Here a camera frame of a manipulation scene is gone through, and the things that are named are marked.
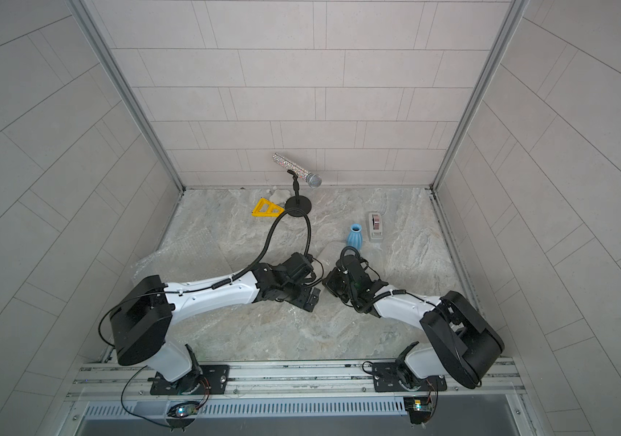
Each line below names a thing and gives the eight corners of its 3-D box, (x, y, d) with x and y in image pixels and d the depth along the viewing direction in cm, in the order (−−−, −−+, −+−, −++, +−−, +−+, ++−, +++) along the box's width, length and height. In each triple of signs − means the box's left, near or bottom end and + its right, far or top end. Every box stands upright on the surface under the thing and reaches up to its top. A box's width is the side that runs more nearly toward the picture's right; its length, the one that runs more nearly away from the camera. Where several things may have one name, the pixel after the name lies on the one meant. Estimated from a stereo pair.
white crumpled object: (269, 200, 113) (268, 197, 112) (278, 190, 117) (278, 186, 116) (282, 206, 111) (281, 203, 110) (291, 195, 116) (291, 192, 114)
